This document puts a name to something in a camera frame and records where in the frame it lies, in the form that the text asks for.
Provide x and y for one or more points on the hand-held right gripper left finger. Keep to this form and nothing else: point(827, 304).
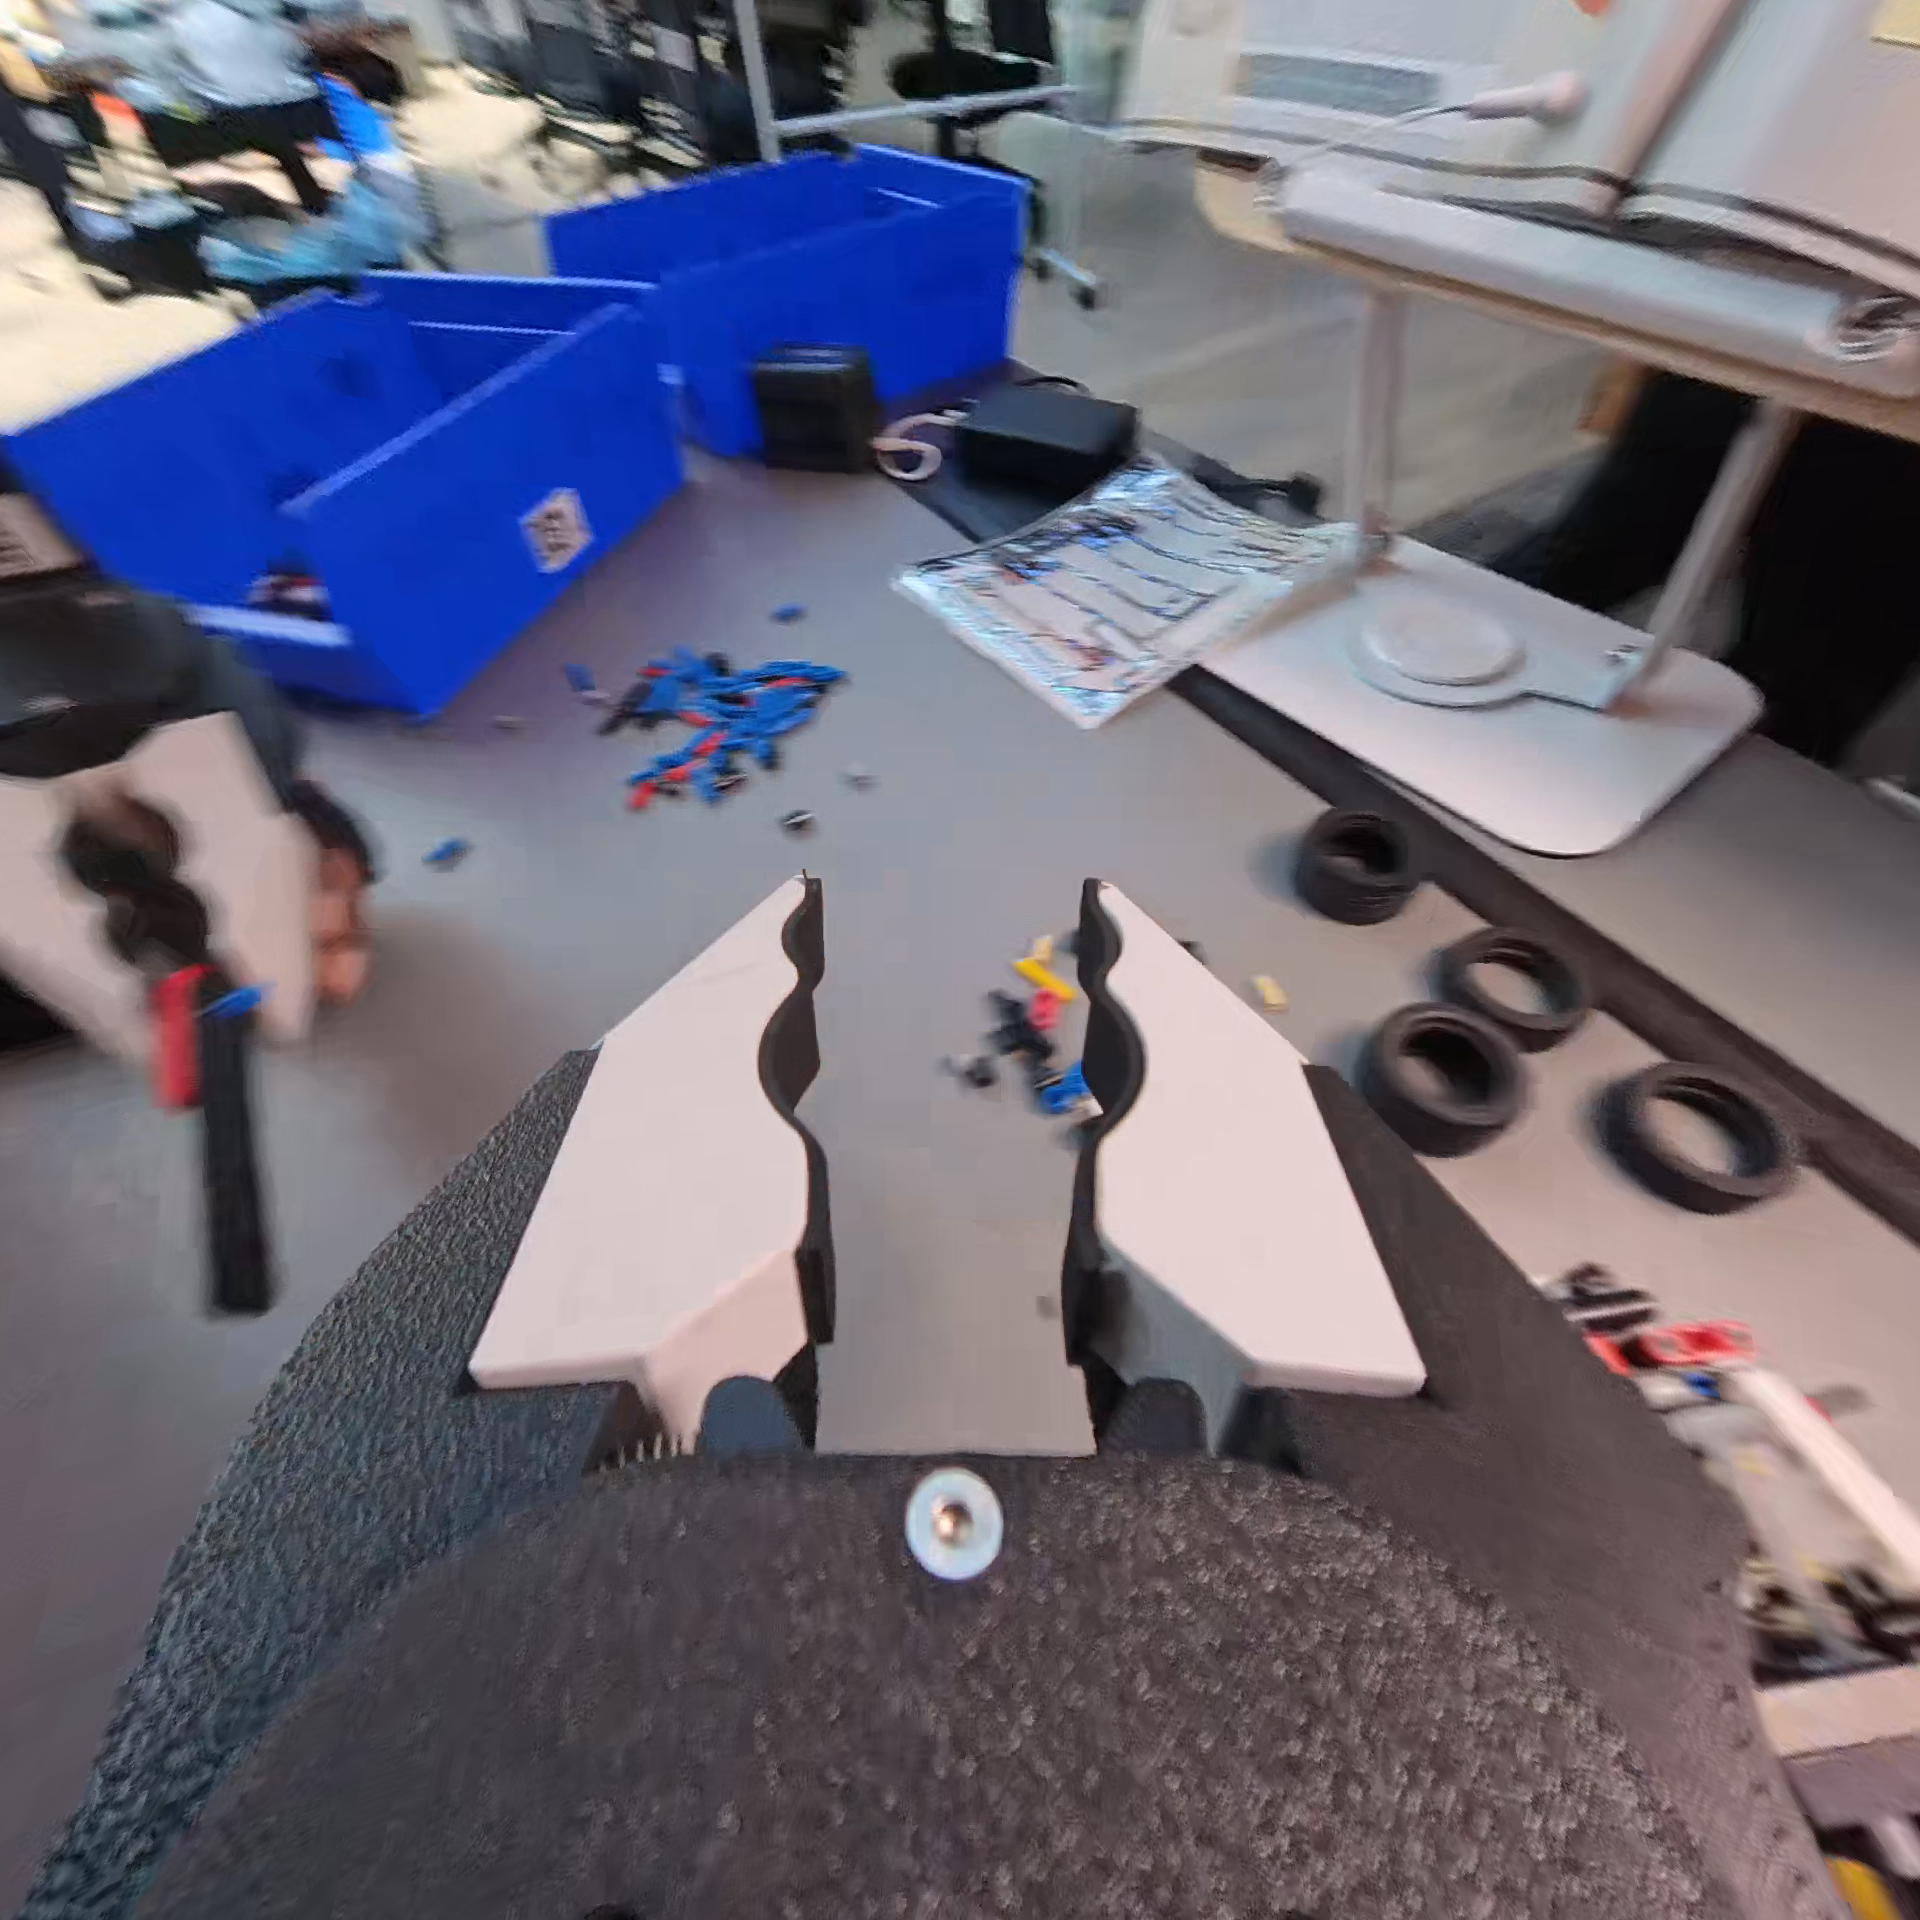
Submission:
point(646, 1200)

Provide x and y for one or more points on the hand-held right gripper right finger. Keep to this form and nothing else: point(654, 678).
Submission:
point(1244, 1200)

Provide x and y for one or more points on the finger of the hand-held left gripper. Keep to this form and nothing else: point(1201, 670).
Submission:
point(255, 884)
point(44, 902)

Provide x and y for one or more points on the long blue lego pin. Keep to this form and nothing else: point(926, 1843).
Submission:
point(236, 1001)

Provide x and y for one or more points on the red angled lego beam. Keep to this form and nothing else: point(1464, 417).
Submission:
point(177, 1042)

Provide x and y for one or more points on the long black lego beam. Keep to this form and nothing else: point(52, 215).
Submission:
point(236, 1170)

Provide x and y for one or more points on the lego instruction booklet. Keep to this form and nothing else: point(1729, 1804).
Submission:
point(1724, 89)

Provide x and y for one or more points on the loose lego parts heap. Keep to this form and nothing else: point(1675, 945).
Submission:
point(289, 593)

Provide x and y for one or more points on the pile of mixed lego pieces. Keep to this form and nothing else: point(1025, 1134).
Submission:
point(1035, 1026)

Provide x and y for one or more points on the pile of blue lego pins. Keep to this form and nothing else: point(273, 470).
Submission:
point(720, 721)

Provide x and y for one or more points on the partly built lego car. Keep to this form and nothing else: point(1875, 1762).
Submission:
point(1770, 1441)

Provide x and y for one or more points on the lego sticker sheet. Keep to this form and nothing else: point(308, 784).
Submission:
point(1110, 600)

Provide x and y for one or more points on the black rubber tyre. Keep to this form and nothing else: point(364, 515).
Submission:
point(1442, 1103)
point(1506, 996)
point(1358, 870)
point(1695, 1170)

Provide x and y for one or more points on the blue plastic bin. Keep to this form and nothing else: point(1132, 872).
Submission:
point(840, 255)
point(450, 511)

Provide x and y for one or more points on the booklet stand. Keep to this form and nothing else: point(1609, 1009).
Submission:
point(1499, 721)

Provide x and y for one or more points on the small black box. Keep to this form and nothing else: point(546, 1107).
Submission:
point(814, 408)

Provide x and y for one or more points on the flat black box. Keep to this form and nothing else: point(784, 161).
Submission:
point(1044, 435)

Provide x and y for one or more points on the whiteboard on stand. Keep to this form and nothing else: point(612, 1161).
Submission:
point(756, 75)

